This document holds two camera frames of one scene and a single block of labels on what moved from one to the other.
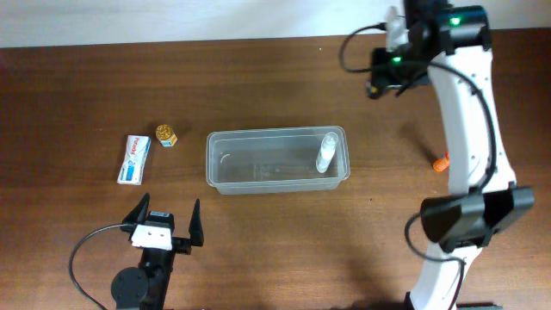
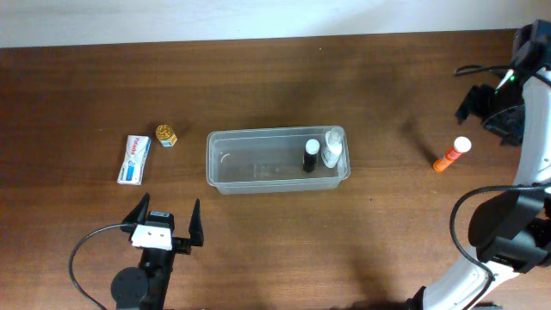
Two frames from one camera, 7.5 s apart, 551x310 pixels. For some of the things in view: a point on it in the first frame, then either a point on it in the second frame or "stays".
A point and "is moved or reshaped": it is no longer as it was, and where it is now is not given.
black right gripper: (378, 86) to (476, 102)
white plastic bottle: (326, 151) is moved or reshaped
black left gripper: (182, 244) stays
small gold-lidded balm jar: (166, 136) stays
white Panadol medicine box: (132, 169) stays
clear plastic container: (245, 161) stays
